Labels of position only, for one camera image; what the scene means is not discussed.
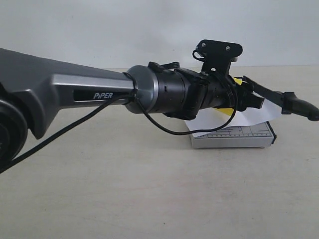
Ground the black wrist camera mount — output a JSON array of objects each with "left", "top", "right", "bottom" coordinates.
[{"left": 192, "top": 39, "right": 243, "bottom": 76}]

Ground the grey paper cutter base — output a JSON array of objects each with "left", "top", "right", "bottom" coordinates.
[{"left": 190, "top": 121, "right": 277, "bottom": 148}]

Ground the yellow foam cube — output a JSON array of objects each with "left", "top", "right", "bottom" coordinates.
[{"left": 217, "top": 77, "right": 243, "bottom": 116}]

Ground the black cutter blade arm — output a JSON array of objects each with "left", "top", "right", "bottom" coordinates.
[{"left": 242, "top": 76, "right": 319, "bottom": 121}]

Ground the black camera cable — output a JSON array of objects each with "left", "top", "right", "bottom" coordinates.
[{"left": 0, "top": 74, "right": 239, "bottom": 175}]

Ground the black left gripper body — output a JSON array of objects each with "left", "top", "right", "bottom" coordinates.
[{"left": 171, "top": 68, "right": 249, "bottom": 119}]

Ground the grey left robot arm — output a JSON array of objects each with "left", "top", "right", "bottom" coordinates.
[{"left": 0, "top": 49, "right": 264, "bottom": 171}]

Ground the white paper sheet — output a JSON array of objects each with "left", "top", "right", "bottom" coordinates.
[{"left": 185, "top": 100, "right": 281, "bottom": 134}]

